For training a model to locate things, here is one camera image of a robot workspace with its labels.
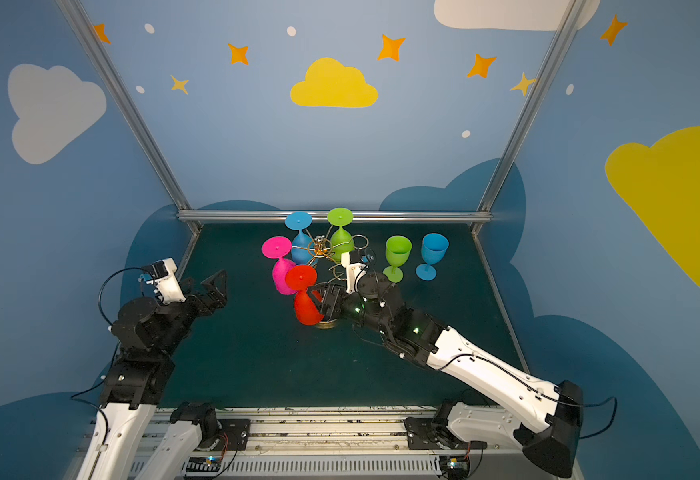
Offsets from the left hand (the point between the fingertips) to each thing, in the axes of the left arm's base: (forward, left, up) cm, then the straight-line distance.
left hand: (206, 274), depth 68 cm
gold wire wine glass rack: (+12, -26, -8) cm, 30 cm away
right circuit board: (-33, -60, -35) cm, 77 cm away
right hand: (-4, -26, +1) cm, 26 cm away
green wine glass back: (+20, -30, -9) cm, 37 cm away
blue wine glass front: (+24, -60, -16) cm, 67 cm away
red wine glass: (0, -22, -2) cm, 22 cm away
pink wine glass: (+10, -14, -2) cm, 18 cm away
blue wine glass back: (+17, -19, -9) cm, 27 cm away
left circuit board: (-34, +3, -35) cm, 49 cm away
